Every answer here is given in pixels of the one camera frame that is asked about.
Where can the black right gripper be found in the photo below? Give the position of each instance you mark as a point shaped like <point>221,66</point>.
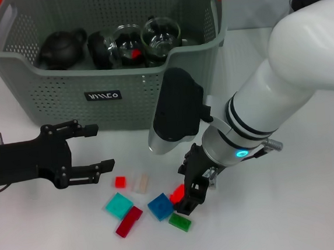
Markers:
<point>197,169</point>

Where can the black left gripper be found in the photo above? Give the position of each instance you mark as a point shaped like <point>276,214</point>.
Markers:
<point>26,160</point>

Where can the red sloped block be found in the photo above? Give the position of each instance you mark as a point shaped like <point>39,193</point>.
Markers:
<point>176,195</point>

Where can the blue square block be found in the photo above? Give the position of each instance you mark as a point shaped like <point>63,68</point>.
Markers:
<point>161,206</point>

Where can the glass teacup black sleeve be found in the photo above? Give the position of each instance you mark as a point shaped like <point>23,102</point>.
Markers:
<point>154,62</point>
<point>160,35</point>
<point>124,41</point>
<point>99,52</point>

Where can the small red square block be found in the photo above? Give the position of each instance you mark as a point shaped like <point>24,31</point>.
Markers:
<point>120,181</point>
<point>135,53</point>

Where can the flat green rectangular block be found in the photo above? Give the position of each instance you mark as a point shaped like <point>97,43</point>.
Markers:
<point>179,221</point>

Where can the clear white plastic block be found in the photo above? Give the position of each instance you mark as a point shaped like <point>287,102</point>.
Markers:
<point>140,183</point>

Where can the teal square flat block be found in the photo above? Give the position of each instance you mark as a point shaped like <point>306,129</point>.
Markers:
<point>119,206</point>

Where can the grey-green perforated storage bin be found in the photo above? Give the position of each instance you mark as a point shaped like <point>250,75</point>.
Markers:
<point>65,96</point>

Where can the dark red rectangular block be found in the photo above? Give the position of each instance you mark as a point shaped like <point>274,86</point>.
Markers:
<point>128,222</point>

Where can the black clay teapot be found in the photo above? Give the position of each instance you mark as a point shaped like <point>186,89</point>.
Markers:
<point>61,51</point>

